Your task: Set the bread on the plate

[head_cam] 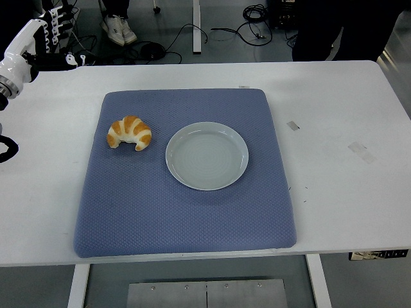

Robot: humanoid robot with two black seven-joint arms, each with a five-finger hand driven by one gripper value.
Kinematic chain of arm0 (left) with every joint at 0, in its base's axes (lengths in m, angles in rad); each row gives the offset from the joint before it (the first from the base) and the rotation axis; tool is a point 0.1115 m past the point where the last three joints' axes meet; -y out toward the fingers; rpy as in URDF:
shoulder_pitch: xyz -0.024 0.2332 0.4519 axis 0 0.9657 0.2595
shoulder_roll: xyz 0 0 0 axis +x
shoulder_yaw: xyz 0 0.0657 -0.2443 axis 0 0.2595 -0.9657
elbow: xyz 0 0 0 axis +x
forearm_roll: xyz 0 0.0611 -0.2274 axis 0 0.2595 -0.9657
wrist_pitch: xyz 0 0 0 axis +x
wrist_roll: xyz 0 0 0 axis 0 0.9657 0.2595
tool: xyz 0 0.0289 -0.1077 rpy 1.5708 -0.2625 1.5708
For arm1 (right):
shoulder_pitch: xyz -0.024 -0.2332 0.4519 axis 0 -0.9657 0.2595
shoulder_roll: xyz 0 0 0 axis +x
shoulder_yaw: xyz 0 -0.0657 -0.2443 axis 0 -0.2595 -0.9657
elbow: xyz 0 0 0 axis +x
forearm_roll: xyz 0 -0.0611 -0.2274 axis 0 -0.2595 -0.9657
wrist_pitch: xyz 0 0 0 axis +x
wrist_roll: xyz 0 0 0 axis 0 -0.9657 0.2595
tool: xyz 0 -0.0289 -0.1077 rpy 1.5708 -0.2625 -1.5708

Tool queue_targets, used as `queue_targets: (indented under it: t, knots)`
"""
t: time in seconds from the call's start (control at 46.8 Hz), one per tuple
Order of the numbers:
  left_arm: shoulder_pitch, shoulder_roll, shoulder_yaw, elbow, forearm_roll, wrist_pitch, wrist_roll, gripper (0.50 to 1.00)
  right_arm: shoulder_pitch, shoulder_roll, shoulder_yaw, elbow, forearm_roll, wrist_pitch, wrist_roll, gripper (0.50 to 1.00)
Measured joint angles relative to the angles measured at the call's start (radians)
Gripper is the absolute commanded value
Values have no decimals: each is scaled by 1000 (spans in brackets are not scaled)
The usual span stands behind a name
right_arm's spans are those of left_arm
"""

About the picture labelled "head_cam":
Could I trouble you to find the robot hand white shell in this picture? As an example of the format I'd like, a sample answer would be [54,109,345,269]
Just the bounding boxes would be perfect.
[0,4,87,86]

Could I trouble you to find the croissant bread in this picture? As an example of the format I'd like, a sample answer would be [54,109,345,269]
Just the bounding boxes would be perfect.
[106,115,153,151]

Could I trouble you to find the grey round plate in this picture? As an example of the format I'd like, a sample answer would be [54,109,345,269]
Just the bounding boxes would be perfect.
[165,121,250,192]

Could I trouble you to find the person's foot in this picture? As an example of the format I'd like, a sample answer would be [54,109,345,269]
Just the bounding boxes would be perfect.
[119,17,138,45]
[100,14,125,46]

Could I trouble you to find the person's legs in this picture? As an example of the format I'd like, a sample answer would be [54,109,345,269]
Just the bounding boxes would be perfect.
[98,0,130,19]

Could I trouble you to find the white desk foot beam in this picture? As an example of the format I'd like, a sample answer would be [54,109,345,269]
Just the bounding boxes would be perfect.
[192,0,202,55]

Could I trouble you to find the blue quilted mat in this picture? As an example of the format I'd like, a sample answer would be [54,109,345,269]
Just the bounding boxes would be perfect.
[73,89,297,259]

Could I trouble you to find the white table leg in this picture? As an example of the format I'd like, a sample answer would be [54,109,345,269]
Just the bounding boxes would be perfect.
[305,253,333,308]
[67,263,91,308]

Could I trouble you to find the black equipment box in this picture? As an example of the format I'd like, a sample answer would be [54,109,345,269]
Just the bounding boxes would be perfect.
[268,0,298,30]

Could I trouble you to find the standing person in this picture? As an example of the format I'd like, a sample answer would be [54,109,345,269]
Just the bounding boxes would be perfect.
[291,0,408,62]

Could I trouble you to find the large clear tape piece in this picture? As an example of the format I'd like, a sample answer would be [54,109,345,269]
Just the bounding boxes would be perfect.
[347,141,377,165]

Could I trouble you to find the table control panel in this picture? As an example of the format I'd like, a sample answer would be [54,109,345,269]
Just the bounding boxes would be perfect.
[348,249,409,261]

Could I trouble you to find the flat black cable coil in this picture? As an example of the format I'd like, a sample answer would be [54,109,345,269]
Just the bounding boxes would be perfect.
[128,40,182,65]

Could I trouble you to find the thin black cable loop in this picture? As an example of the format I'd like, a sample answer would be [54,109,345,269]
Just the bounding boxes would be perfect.
[163,24,209,54]

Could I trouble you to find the long black coiled cable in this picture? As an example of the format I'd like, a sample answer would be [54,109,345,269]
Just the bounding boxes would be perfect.
[211,3,274,46]

